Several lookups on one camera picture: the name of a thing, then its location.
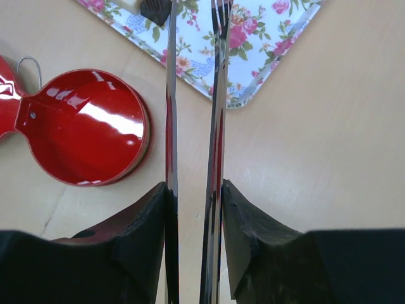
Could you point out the metal serving tongs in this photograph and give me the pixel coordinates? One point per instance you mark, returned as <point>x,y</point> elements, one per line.
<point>221,12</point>

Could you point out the floral rectangular tray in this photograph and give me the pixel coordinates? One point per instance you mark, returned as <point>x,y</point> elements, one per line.
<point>261,32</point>

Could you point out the dark square chocolate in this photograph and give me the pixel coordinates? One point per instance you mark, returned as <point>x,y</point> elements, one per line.
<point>156,11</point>

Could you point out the red round tin box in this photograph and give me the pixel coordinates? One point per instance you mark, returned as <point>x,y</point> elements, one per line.
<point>86,127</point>

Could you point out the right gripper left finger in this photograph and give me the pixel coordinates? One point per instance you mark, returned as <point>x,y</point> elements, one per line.
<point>115,261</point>

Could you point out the red tin lid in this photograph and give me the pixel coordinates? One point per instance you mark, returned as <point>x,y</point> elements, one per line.
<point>11,95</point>

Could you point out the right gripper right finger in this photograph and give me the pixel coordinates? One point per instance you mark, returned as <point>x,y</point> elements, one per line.
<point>269,262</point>

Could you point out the white cube chocolate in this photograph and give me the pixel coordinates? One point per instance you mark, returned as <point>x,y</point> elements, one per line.
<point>132,6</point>

